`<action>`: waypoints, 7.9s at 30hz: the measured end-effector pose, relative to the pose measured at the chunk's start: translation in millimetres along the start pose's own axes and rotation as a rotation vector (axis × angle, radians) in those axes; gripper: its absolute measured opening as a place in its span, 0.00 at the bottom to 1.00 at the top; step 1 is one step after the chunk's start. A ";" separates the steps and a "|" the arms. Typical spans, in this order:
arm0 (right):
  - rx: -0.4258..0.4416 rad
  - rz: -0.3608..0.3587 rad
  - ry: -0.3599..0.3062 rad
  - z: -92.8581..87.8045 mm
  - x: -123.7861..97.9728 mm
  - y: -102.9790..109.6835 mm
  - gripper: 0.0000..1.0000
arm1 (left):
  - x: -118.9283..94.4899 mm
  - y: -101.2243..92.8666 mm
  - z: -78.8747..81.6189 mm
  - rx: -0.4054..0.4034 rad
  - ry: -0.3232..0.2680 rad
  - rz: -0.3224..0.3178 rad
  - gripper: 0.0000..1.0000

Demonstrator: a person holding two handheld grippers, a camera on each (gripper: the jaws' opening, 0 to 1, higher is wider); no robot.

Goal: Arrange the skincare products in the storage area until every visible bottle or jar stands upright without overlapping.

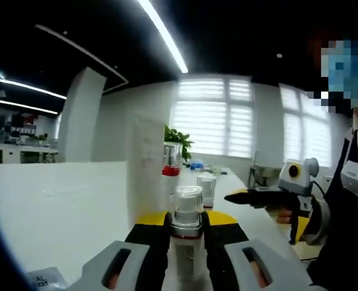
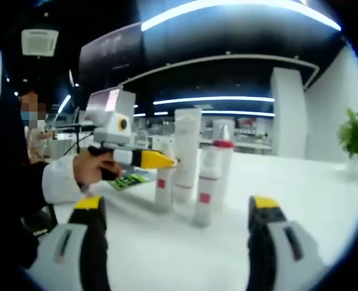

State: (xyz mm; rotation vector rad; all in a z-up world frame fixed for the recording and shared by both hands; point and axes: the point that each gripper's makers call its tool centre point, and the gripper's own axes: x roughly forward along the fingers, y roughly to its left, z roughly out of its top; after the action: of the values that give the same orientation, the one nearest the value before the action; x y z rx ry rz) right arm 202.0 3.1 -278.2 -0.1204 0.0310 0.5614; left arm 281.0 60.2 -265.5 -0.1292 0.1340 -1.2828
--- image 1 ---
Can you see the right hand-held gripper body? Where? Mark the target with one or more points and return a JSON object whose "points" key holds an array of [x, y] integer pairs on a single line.
{"points": [[303, 188]]}

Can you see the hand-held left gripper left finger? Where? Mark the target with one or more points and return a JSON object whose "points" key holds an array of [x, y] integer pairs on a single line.
{"points": [[151, 260]]}

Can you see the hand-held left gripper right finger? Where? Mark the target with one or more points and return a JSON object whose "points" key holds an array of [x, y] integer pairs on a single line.
{"points": [[221, 263]]}

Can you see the silver-collared white skincare bottle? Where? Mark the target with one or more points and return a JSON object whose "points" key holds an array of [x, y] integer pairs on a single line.
{"points": [[184, 272]]}

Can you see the large red-collared skincare bottle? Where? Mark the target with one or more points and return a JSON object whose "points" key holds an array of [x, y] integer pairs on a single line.
{"points": [[170, 188]]}

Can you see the window with white blinds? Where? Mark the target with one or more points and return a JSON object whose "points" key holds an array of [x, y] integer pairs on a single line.
{"points": [[306, 136], [209, 121]]}

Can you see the white chest-worn device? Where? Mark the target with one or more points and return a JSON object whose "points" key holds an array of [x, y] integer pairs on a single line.
{"points": [[357, 179]]}

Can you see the small blue item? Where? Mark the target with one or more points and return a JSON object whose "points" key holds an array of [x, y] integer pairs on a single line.
{"points": [[197, 165]]}

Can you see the potted green plant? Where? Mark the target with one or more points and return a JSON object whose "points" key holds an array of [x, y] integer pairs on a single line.
{"points": [[178, 139]]}

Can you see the long ceiling light strip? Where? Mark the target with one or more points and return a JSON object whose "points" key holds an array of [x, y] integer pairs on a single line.
{"points": [[162, 33]]}

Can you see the background ceiling light strip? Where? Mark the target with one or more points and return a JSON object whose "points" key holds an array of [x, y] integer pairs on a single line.
{"points": [[33, 88], [24, 105]]}

